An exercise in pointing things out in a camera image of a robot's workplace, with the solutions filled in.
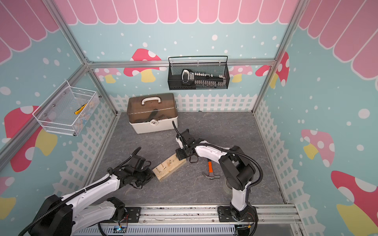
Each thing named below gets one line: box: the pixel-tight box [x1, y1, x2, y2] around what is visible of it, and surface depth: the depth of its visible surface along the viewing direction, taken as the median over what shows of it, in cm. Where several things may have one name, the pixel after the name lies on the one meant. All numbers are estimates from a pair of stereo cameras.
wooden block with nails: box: [152, 152, 187, 182], surface depth 89 cm
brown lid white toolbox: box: [126, 92, 179, 135], surface depth 100 cm
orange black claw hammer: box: [204, 158, 221, 179], surface depth 90 cm
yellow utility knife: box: [73, 102, 88, 115], surface depth 77 cm
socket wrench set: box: [181, 68, 227, 88], surface depth 91 cm
